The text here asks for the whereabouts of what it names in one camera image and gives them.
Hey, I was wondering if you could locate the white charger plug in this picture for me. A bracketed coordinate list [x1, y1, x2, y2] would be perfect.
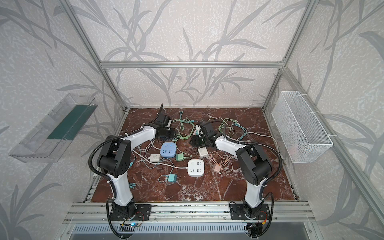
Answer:
[198, 148, 209, 158]

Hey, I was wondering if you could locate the blue power strip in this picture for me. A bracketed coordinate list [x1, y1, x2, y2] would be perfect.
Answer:
[160, 142, 177, 158]

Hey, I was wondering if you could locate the white charger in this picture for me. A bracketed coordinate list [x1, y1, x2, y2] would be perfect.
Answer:
[149, 154, 161, 163]

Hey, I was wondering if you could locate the green charger plug front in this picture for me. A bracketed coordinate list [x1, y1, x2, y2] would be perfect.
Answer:
[176, 153, 185, 162]

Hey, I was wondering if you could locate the white power strip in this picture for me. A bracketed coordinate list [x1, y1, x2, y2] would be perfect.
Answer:
[187, 159, 205, 177]

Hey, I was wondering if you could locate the teal charger plug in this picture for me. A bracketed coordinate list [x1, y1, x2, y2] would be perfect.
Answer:
[168, 174, 177, 183]

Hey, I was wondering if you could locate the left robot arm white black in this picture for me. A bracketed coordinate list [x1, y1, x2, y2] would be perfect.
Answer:
[88, 106, 176, 218]

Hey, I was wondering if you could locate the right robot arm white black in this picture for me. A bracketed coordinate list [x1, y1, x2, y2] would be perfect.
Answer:
[190, 121, 283, 219]

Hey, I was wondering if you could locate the green cable bundle left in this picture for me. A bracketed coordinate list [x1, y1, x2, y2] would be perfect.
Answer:
[170, 111, 197, 141]

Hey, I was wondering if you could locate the green cable bundle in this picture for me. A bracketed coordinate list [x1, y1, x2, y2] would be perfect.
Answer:
[170, 111, 197, 141]
[215, 117, 248, 140]

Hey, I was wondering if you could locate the pink charger cable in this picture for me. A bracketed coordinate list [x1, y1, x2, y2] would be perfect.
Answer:
[208, 149, 238, 173]

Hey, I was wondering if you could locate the green cable bundle right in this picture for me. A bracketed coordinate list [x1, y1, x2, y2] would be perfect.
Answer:
[215, 117, 248, 140]

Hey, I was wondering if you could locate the white power cord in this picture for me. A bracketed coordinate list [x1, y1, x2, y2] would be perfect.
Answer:
[131, 148, 189, 170]

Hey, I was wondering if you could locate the white wire mesh basket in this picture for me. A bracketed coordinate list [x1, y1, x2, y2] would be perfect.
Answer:
[272, 91, 333, 164]

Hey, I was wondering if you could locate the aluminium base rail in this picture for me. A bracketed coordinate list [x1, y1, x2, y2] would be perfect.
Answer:
[63, 201, 316, 224]

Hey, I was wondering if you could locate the clear plastic wall bin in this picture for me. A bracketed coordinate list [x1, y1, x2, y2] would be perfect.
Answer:
[9, 94, 98, 163]

